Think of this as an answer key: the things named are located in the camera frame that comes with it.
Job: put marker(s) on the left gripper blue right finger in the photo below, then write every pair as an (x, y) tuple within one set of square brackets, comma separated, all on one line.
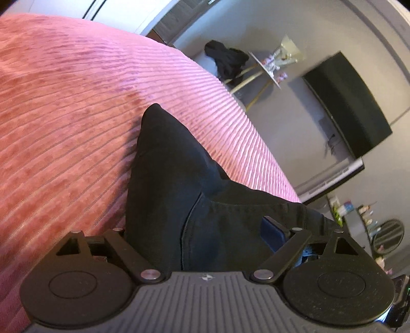
[(296, 253)]

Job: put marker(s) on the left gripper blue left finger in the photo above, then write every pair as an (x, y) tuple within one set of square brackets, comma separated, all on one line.
[(109, 259)]

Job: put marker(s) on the black pants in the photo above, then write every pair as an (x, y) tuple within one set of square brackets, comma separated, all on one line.
[(184, 213)]

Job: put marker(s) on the round mirror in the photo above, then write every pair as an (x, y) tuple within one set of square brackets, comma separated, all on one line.
[(388, 237)]

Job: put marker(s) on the pink ribbed bedspread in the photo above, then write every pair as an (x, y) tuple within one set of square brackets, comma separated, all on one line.
[(72, 95)]

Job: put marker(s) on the gold leg side table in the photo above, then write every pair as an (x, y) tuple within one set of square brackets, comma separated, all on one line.
[(262, 72)]

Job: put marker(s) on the wrapped flower bouquet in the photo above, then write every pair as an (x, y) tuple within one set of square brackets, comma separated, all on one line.
[(285, 54)]

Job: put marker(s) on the black cloth on chair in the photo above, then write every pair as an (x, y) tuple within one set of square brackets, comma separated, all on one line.
[(229, 61)]

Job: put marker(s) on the white wardrobe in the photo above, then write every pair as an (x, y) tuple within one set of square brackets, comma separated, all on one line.
[(135, 16)]

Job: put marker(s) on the brown wooden door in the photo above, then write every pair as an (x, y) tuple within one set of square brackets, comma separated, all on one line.
[(184, 14)]

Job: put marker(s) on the wall mounted black television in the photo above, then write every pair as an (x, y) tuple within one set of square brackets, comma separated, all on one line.
[(349, 103)]

